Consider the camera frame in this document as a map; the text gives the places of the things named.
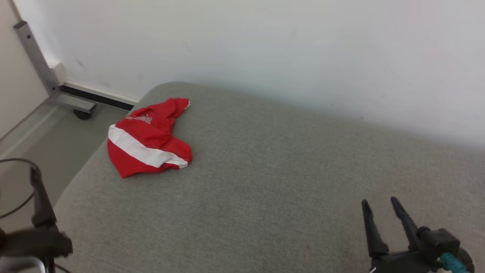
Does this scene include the grey fabric sofa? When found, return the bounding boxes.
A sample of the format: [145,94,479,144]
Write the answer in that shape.
[53,82,485,273]

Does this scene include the red shorts with white stripe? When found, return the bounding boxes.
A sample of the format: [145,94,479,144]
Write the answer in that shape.
[107,97,193,179]

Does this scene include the grey metal frame leg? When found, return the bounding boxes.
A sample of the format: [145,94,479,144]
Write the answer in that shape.
[13,21,97,114]

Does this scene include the black wall baseboard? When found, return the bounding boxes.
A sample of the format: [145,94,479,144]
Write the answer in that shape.
[60,82,140,111]

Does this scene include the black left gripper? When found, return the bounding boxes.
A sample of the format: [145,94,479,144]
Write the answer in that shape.
[0,165,73,263]

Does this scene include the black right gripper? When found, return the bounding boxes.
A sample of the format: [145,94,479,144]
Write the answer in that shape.
[361,196,444,273]

